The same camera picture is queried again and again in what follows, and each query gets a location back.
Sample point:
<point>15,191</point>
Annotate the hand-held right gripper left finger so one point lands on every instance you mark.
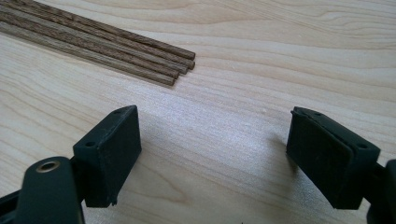
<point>109,155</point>

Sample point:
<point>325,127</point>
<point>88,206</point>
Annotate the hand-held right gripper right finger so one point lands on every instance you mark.
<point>327,158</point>

